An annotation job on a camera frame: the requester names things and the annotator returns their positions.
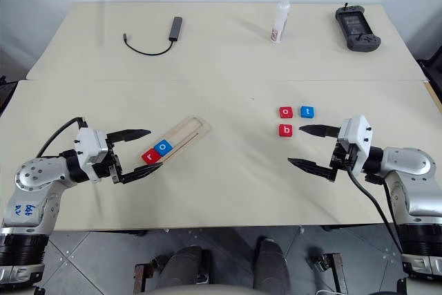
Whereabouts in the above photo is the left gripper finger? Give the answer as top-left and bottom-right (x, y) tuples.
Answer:
(120, 163), (164, 186)
(107, 129), (153, 143)

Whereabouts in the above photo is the red letter r tile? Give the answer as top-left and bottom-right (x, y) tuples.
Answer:
(140, 149), (163, 165)

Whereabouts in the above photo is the grey USB hub with cable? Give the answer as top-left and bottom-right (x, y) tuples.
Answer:
(122, 16), (184, 57)

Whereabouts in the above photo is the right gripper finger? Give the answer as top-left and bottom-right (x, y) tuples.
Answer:
(298, 124), (341, 138)
(287, 157), (338, 182)

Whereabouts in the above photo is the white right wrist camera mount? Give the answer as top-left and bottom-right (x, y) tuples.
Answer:
(337, 114), (373, 173)

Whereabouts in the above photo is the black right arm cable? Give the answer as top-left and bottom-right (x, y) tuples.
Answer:
(347, 165), (405, 256)

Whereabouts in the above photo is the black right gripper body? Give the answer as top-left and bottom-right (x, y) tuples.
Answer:
(329, 138), (361, 182)

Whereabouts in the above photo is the black handheld controller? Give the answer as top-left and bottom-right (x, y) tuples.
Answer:
(334, 3), (382, 53)

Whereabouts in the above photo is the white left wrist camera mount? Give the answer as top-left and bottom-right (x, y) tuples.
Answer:
(73, 127), (108, 175)

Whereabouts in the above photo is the dark rounded shape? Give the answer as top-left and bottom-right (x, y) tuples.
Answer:
(253, 236), (291, 291)
(162, 245), (212, 291)

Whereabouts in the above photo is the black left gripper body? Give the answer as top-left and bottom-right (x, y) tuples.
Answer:
(91, 131), (124, 186)

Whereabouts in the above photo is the white plastic bottle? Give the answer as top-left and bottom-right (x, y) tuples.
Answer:
(269, 0), (291, 45)

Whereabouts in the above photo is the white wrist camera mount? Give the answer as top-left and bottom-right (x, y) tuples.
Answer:
(73, 127), (108, 175)
(337, 114), (373, 173)

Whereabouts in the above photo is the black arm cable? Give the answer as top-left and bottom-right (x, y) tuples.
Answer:
(347, 165), (405, 256)
(35, 117), (88, 158)

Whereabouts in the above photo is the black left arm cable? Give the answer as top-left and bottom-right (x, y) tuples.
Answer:
(35, 117), (88, 158)

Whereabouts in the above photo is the rusty metal frame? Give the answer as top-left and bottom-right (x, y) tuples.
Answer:
(309, 252), (349, 295)
(133, 255), (173, 295)

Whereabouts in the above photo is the blue letter o tile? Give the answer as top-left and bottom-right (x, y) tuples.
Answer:
(153, 140), (173, 156)

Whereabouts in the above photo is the black equipment beside table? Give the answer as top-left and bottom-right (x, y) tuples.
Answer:
(0, 74), (17, 111)
(417, 44), (442, 106)

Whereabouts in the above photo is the wooden letter tray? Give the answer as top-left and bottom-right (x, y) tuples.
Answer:
(140, 115), (213, 166)

